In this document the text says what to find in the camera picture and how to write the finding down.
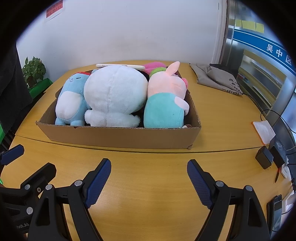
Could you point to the metal framed glass door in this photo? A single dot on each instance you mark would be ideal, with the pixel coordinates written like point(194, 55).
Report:
point(229, 34)

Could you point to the blue sign band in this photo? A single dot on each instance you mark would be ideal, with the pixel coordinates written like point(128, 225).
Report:
point(259, 42)

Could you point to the white card with orange edge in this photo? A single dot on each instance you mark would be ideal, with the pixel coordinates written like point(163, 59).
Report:
point(263, 132)

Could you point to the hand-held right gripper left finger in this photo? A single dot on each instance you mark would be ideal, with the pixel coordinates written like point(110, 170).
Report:
point(98, 183)

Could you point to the black smartphone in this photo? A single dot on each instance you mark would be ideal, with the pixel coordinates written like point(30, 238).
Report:
point(276, 213)

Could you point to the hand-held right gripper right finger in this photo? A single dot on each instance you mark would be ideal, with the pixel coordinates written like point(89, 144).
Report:
point(198, 183)

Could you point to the pink plush bear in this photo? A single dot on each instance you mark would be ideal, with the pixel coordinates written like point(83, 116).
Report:
point(152, 65)

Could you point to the yellow sticky note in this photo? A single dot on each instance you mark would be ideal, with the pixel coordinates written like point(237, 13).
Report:
point(238, 23)
point(252, 25)
point(245, 24)
point(260, 27)

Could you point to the large black power adapter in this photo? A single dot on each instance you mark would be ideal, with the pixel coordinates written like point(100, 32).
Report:
point(277, 150)

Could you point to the pink pig plush toy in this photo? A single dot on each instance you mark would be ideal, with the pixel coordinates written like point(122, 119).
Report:
point(161, 111)

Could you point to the grey cloth bag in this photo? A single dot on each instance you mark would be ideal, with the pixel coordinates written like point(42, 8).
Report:
point(215, 85)

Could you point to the white plush toy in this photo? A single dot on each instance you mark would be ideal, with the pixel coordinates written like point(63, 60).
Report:
point(115, 92)

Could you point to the red wall notice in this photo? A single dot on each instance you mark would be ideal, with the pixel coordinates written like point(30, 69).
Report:
point(54, 9)

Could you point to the black monitor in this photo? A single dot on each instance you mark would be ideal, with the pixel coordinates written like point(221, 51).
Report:
point(285, 132)

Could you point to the brown cardboard box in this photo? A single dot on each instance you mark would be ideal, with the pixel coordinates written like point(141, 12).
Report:
point(115, 136)

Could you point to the potted green plant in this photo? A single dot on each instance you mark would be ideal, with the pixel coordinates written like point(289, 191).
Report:
point(33, 69)

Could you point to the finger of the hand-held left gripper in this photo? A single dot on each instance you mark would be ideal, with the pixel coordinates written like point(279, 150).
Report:
point(39, 176)
point(12, 154)

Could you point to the green fuzzy plush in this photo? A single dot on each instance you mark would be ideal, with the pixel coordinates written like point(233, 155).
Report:
point(157, 71)

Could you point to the green box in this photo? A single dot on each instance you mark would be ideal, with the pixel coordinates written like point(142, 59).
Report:
point(41, 85)

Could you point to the small black power adapter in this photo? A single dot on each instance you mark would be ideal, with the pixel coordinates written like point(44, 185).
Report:
point(264, 157)

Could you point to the blue plush cat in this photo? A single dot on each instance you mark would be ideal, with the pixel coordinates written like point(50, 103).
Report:
point(69, 102)

